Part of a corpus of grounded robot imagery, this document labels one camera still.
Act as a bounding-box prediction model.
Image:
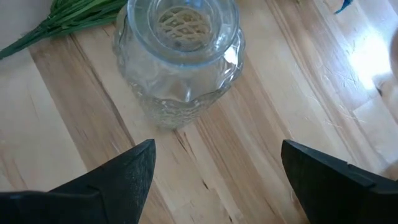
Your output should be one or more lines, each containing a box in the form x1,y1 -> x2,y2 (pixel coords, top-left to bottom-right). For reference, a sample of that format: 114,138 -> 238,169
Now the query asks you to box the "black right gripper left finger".
0,138 -> 157,224

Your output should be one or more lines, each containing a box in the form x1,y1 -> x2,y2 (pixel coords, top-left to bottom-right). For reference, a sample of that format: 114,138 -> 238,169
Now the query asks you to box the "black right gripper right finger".
280,139 -> 398,224

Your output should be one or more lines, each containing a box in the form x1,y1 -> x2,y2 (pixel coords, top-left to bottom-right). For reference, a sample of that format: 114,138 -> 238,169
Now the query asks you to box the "diamond-pattern clear glass vase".
111,0 -> 247,130

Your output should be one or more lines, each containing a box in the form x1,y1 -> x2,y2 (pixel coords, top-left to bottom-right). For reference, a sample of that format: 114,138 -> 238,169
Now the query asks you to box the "yellow flower bunch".
0,0 -> 129,60

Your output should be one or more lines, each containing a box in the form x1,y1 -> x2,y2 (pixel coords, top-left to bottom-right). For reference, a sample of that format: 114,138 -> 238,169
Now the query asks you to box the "blue flower bunch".
333,0 -> 354,15

